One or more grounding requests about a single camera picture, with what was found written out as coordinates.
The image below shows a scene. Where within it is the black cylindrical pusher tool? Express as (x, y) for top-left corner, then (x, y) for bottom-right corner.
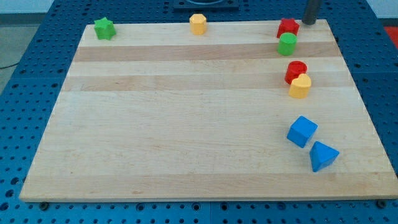
(302, 0), (322, 26)

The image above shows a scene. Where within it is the red star block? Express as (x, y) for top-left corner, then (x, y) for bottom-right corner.
(276, 18), (300, 38)

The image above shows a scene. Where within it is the green star block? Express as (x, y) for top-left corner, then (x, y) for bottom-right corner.
(94, 17), (116, 40)

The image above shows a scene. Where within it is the green cylinder block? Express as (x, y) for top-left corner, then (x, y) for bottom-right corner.
(277, 32), (297, 56)

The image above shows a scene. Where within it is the yellow heart block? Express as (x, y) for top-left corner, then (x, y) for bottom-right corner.
(289, 73), (312, 99)

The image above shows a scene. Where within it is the yellow hexagon block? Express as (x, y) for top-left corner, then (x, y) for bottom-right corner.
(190, 14), (207, 35)

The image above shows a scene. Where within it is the blue cube block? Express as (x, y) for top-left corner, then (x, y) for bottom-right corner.
(287, 116), (318, 148)

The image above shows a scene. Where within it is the blue triangle block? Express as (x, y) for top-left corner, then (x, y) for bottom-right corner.
(309, 141), (340, 172)

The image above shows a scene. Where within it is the wooden board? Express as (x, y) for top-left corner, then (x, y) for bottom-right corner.
(19, 19), (397, 202)

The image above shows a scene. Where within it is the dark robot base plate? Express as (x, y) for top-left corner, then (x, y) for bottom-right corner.
(172, 0), (239, 10)

